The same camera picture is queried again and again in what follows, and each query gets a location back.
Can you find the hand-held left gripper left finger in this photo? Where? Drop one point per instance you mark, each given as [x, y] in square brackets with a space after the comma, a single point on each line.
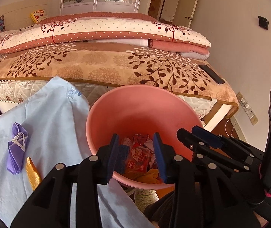
[112, 163]

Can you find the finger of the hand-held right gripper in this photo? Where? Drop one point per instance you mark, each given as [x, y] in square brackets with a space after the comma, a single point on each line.
[209, 136]
[187, 139]

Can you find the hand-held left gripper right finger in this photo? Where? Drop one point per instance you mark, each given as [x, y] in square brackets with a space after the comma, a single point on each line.
[160, 159]

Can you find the red snack packet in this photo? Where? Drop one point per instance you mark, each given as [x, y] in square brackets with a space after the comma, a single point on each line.
[137, 159]

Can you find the pink plastic bucket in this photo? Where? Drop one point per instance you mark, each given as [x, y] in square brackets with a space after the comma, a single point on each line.
[137, 109]

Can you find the person's right forearm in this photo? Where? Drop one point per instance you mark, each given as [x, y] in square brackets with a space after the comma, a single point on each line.
[262, 222]

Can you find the white and red wrapper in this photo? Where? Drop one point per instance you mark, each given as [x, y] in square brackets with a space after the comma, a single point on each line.
[140, 138]

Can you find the beige fuzzy slipper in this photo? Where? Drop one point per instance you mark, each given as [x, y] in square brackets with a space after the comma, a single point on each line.
[145, 198]

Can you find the person's dark trouser leg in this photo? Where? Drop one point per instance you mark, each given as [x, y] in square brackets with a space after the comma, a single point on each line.
[161, 211]

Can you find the black smartphone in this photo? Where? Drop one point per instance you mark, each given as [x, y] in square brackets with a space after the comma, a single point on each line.
[212, 74]

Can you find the light blue cloth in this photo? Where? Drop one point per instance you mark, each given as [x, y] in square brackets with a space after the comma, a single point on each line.
[54, 128]

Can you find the gold foil wrapper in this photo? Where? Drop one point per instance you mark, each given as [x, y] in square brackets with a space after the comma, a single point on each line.
[33, 174]

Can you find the white folded sheet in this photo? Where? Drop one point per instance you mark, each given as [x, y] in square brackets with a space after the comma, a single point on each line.
[194, 55]

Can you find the pink folded blanket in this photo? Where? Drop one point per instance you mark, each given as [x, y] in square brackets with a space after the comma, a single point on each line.
[173, 45]

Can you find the purple face mask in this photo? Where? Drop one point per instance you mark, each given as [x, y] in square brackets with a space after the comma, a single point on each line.
[16, 156]

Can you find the brown leaf print blanket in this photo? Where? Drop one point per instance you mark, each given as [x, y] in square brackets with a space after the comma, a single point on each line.
[102, 64]

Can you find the white quilted mattress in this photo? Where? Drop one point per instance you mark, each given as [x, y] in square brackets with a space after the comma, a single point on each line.
[7, 92]

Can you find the polka dot folded quilt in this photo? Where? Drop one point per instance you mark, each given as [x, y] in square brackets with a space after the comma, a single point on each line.
[102, 28]

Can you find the white door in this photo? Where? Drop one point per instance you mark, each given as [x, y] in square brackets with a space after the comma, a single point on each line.
[190, 0]

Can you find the yellow flowered pillow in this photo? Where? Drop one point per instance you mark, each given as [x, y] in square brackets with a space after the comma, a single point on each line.
[39, 15]

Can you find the beige wall socket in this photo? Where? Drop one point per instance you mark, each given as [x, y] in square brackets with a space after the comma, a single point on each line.
[240, 97]
[253, 116]
[246, 105]

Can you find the black wall bracket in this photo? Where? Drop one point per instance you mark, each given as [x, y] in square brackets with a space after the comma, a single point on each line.
[263, 22]

